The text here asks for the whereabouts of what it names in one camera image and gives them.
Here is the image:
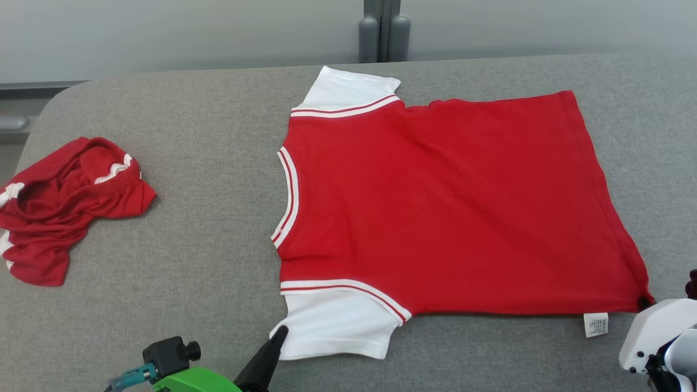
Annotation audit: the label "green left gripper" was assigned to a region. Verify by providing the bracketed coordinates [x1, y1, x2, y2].
[151, 325, 290, 392]

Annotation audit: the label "grey partition base rail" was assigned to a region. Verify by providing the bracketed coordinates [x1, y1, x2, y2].
[0, 81, 90, 100]

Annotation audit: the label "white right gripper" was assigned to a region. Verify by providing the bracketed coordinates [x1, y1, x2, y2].
[618, 295, 697, 376]

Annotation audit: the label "red shorts with white stitching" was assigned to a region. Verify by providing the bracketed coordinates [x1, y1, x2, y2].
[0, 136, 157, 287]

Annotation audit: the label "teal camera cable connector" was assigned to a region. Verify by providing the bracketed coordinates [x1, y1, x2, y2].
[105, 363, 158, 392]

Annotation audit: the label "red and white t-shirt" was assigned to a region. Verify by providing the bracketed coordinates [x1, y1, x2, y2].
[271, 65, 656, 361]

